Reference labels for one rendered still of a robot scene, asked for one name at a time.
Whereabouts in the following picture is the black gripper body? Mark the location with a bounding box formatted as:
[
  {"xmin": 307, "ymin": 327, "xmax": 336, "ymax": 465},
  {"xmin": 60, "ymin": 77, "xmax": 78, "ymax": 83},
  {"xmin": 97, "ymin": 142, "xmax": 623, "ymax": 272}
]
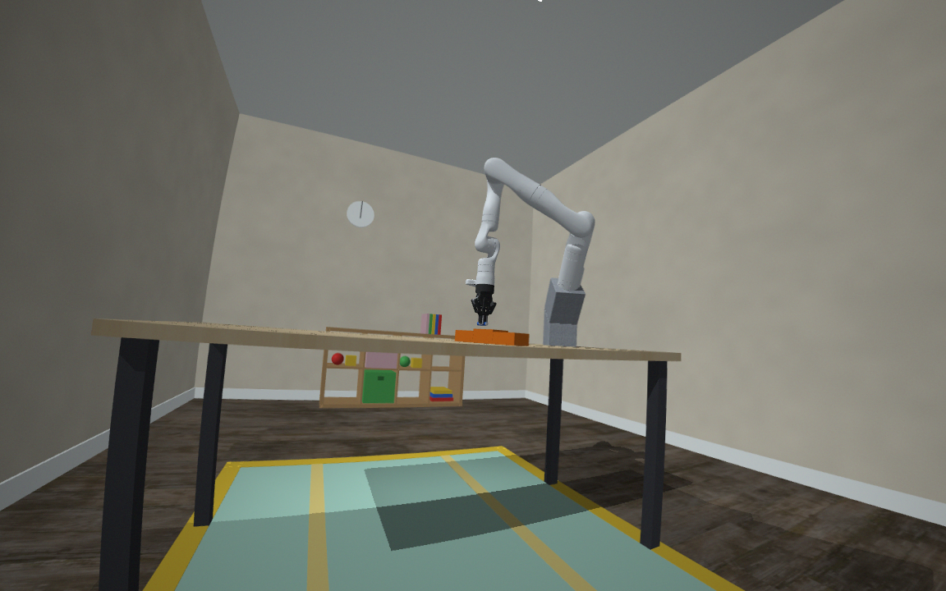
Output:
[{"xmin": 475, "ymin": 284, "xmax": 494, "ymax": 307}]

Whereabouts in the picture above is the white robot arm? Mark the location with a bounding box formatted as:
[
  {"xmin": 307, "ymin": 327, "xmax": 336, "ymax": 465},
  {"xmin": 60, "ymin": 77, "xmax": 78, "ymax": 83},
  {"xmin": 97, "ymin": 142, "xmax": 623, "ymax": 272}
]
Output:
[{"xmin": 466, "ymin": 158, "xmax": 595, "ymax": 291}]

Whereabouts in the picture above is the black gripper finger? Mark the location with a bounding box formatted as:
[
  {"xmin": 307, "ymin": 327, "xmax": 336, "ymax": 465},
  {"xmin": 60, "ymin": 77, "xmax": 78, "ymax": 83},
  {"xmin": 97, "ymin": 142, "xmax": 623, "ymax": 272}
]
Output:
[
  {"xmin": 484, "ymin": 298, "xmax": 496, "ymax": 322},
  {"xmin": 471, "ymin": 296, "xmax": 487, "ymax": 325}
]

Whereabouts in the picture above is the orange three-compartment bin rack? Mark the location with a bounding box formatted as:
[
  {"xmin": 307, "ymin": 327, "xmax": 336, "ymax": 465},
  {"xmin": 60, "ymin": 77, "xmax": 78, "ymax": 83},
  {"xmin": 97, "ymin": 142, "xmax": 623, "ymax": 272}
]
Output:
[{"xmin": 455, "ymin": 329, "xmax": 529, "ymax": 346}]

